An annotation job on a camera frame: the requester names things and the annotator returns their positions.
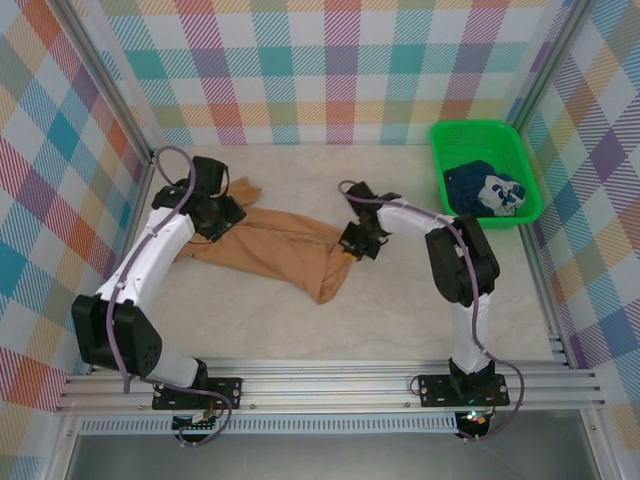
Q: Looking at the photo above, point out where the orange cartoon print t-shirt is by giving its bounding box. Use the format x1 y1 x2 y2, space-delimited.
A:
175 175 359 306

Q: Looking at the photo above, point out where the navy white t-shirt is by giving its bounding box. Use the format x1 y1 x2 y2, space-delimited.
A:
443 159 529 219

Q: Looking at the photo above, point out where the green plastic basket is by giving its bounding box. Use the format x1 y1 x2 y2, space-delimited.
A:
429 119 545 231

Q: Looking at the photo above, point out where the aluminium side rail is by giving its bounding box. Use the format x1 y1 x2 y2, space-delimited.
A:
517 219 574 371
130 158 157 226

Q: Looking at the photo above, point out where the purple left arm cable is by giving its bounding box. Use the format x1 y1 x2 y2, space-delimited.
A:
105 145 234 449

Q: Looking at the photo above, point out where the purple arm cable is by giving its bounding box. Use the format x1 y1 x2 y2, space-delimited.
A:
338 179 526 444
105 145 234 449

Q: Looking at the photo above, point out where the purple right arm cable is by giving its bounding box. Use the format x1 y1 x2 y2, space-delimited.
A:
338 179 526 444

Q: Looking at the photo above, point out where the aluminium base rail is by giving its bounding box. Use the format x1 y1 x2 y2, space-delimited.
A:
54 357 604 414

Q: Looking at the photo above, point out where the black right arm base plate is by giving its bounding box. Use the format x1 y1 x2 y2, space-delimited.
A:
417 373 510 409

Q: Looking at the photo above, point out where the aluminium frame post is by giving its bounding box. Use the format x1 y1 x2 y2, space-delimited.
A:
507 0 601 139
47 0 161 166

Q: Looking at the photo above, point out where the white slotted cable duct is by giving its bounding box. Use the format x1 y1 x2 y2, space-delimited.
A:
79 412 459 435

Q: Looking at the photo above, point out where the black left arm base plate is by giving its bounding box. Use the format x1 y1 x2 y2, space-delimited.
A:
151 375 244 411

